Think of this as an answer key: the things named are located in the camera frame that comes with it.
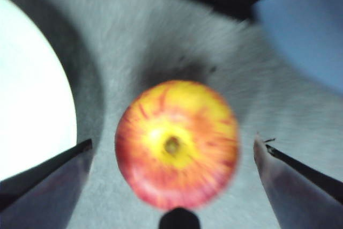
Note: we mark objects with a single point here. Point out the blue plate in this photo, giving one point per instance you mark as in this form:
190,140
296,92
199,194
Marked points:
308,30

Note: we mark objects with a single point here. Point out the red apple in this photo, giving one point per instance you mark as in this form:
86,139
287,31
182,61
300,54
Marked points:
177,146

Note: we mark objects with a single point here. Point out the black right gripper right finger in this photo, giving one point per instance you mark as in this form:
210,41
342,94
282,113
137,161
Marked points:
302,194

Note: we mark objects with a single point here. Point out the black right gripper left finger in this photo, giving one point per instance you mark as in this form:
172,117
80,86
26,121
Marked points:
40,194

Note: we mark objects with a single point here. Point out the green plate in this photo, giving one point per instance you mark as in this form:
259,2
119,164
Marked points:
29,92

